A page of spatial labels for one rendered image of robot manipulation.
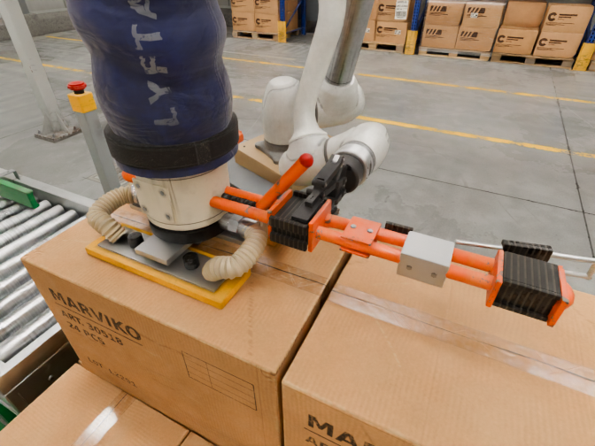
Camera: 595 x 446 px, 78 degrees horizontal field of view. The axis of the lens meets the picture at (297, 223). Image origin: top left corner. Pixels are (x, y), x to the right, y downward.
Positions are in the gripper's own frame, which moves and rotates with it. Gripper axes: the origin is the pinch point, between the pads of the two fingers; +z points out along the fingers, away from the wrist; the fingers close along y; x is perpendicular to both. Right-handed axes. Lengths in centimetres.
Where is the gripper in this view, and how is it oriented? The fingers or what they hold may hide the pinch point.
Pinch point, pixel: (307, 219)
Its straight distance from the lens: 63.3
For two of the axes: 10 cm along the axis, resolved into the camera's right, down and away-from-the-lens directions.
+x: -9.0, -2.6, 3.5
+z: -4.4, 5.3, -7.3
